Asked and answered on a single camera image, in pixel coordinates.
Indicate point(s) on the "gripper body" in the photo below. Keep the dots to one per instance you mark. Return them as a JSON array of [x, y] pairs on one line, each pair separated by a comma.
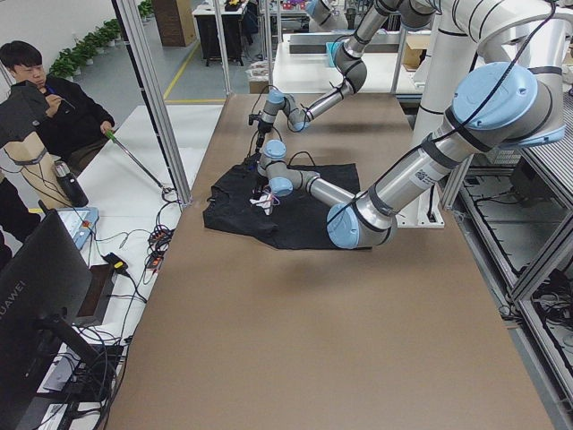
[[263, 128], [259, 184]]

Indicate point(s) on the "black Huawei monitor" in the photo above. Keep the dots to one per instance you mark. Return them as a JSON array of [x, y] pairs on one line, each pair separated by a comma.
[[42, 290]]

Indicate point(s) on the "blue plastic bin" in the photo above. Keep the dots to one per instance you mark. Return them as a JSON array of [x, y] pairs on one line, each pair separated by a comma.
[[331, 50]]

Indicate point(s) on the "grey orange usb hub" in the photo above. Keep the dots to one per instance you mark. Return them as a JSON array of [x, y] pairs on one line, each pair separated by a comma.
[[160, 237], [154, 262]]

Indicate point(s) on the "cardboard box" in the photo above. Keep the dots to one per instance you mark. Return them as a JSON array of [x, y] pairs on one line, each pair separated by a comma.
[[415, 51]]

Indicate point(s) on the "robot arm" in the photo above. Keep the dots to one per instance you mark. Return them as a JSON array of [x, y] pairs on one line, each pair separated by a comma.
[[403, 179], [347, 56]]

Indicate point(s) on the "black printed t-shirt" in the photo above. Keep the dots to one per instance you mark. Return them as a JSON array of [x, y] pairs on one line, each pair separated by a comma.
[[297, 223]]

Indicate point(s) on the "black thermos bottle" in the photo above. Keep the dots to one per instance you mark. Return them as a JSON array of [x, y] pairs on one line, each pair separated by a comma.
[[70, 185]]

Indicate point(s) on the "black yellow-labelled power adapter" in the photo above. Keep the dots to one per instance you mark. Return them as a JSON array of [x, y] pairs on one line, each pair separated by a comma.
[[117, 262]]

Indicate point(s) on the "reacher grabber tool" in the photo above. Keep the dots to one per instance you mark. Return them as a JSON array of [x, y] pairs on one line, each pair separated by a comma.
[[164, 189]]

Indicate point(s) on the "seated person in black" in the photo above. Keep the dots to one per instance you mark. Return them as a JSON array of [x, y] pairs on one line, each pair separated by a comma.
[[76, 127]]

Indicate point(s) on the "aluminium frame post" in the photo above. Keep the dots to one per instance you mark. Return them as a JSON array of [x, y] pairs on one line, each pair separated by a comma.
[[128, 16]]

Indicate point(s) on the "teach pendant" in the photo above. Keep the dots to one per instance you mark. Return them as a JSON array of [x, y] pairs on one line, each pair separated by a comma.
[[80, 223]]

